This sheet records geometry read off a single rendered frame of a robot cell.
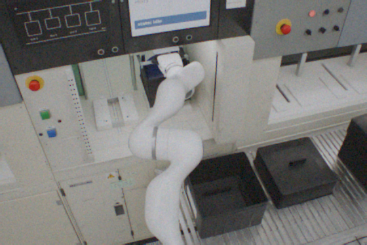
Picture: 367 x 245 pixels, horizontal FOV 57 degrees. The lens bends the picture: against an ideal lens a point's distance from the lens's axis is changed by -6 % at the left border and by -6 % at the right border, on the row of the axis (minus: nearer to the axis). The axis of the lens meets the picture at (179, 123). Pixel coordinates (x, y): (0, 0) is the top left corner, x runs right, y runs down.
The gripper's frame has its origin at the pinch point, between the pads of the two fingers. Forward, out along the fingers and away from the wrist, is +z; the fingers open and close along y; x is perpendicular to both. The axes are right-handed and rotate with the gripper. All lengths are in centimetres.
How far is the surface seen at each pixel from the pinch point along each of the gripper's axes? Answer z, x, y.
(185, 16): -29.6, 32.3, 0.9
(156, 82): -9.0, -10.0, -6.7
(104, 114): -1.7, -29.2, -32.6
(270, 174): -57, -33, 32
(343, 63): 6, -32, 117
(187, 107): -8.4, -29.2, 8.4
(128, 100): 5.5, -29.2, -18.8
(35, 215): -28, -62, -78
